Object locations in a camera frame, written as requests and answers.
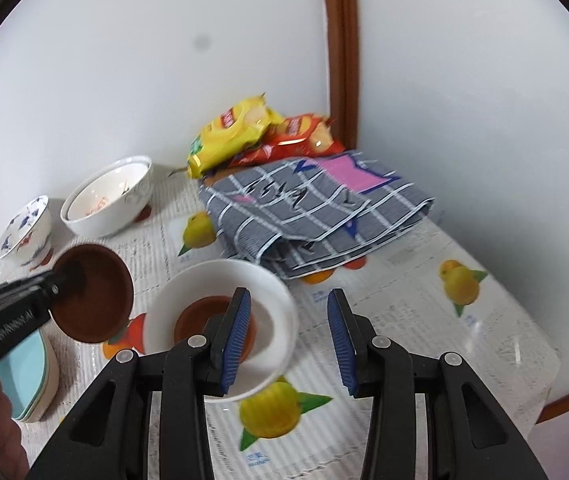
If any brown wooden baseboard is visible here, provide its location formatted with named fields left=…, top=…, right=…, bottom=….
left=534, top=360, right=569, bottom=424

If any small brown bowl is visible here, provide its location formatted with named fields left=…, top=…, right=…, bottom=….
left=173, top=296, right=258, bottom=366
left=50, top=243, right=135, bottom=345

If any plain white bowl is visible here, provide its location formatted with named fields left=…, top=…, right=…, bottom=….
left=143, top=259, right=299, bottom=402

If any pink square plate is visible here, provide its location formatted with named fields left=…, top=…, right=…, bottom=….
left=27, top=337, right=62, bottom=424

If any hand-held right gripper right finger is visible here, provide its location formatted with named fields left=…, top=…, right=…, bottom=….
left=327, top=288, right=547, bottom=480

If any green square plate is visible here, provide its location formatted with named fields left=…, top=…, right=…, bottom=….
left=17, top=345, right=58, bottom=422

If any blue square plate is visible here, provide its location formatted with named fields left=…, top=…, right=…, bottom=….
left=0, top=330, right=53, bottom=419

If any red chip bag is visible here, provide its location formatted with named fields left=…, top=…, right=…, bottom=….
left=229, top=114, right=347, bottom=168

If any fruit printed tablecloth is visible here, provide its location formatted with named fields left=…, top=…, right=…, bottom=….
left=0, top=160, right=562, bottom=480

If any yellow chip bag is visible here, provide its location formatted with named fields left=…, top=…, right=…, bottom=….
left=187, top=92, right=285, bottom=180

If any brown wooden door frame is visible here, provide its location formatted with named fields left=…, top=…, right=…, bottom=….
left=320, top=0, right=363, bottom=154

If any white bowl with red print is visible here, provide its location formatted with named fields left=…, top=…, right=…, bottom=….
left=64, top=160, right=149, bottom=221

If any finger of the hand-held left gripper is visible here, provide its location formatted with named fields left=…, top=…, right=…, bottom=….
left=0, top=267, right=65, bottom=312

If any grey checked cloth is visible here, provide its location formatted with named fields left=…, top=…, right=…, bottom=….
left=199, top=150, right=437, bottom=281

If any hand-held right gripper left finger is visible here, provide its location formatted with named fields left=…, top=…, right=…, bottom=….
left=27, top=286, right=254, bottom=480

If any large white bowl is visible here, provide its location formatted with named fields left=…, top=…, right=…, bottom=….
left=60, top=156, right=154, bottom=238

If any blue patterned white bowl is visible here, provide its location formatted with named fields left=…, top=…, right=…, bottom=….
left=0, top=195, right=54, bottom=268

